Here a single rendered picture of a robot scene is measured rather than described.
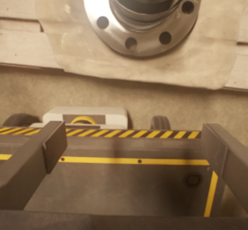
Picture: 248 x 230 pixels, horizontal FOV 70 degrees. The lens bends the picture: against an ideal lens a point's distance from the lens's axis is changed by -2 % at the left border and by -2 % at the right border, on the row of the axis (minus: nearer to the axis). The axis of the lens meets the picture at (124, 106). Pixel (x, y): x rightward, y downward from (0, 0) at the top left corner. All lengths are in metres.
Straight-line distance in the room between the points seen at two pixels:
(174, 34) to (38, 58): 0.36
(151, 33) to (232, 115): 0.48
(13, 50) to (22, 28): 0.07
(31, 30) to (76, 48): 0.15
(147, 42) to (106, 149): 0.26
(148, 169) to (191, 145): 0.10
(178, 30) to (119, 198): 0.40
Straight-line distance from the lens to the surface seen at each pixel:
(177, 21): 0.46
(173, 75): 0.49
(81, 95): 0.68
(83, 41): 0.47
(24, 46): 0.57
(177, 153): 0.39
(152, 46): 0.45
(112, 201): 0.46
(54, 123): 0.16
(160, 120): 0.58
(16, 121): 0.66
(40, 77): 0.72
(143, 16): 0.30
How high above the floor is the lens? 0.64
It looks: 72 degrees down
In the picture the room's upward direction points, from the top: 174 degrees counter-clockwise
